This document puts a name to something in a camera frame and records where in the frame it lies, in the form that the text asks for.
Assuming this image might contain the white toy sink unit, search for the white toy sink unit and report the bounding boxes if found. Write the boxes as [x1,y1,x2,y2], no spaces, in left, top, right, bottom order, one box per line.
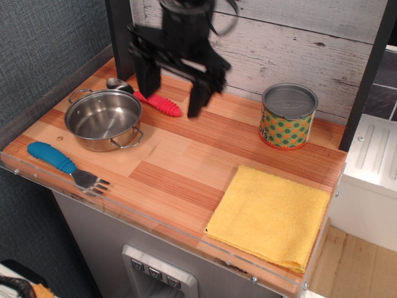
[328,45,397,252]

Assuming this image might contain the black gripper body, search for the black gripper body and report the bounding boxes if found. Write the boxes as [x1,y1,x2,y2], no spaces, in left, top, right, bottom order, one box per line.
[127,4,233,94]

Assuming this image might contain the stainless steel pot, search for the stainless steel pot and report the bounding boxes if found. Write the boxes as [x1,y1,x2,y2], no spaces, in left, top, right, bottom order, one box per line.
[64,89,145,152]

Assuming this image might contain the yellow-orange towel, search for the yellow-orange towel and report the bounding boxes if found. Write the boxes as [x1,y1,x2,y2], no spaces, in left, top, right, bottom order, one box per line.
[205,165,330,273]

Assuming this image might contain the clear acrylic edge guard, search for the clear acrylic edge guard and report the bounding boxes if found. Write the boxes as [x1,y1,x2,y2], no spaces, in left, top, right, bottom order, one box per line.
[2,143,346,297]

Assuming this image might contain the dark grey post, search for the dark grey post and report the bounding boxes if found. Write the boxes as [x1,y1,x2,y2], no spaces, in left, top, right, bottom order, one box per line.
[105,0,135,81]
[339,0,396,152]

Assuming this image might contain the fork with blue handle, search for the fork with blue handle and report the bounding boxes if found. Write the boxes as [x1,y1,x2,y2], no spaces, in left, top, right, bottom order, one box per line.
[27,142,110,196]

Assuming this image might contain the green orange patterned can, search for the green orange patterned can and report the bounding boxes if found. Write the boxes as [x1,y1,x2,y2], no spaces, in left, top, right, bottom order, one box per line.
[259,83,318,150]

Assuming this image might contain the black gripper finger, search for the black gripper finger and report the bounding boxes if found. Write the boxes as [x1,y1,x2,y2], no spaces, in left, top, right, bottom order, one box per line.
[187,79,216,118]
[134,56,161,98]

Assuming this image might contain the dark grey right post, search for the dark grey right post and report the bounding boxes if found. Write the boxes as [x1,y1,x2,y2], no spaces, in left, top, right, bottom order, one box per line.
[339,0,396,152]

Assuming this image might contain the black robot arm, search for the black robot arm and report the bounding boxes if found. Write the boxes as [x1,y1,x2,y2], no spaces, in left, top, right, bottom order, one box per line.
[128,1,231,118]

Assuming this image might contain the dark grey left post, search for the dark grey left post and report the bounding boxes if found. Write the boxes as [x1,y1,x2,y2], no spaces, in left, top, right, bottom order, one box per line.
[105,0,135,81]

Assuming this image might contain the spoon with red handle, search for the spoon with red handle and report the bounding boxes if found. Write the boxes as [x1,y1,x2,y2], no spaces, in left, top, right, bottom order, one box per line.
[106,78,182,117]

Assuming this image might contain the grey dispenser panel with buttons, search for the grey dispenser panel with buttons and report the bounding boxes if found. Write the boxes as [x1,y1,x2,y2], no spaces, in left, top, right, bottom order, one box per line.
[122,245,199,297]

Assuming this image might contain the orange cloth at corner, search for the orange cloth at corner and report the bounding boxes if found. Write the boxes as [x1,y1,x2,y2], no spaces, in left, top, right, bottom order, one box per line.
[32,284,56,298]

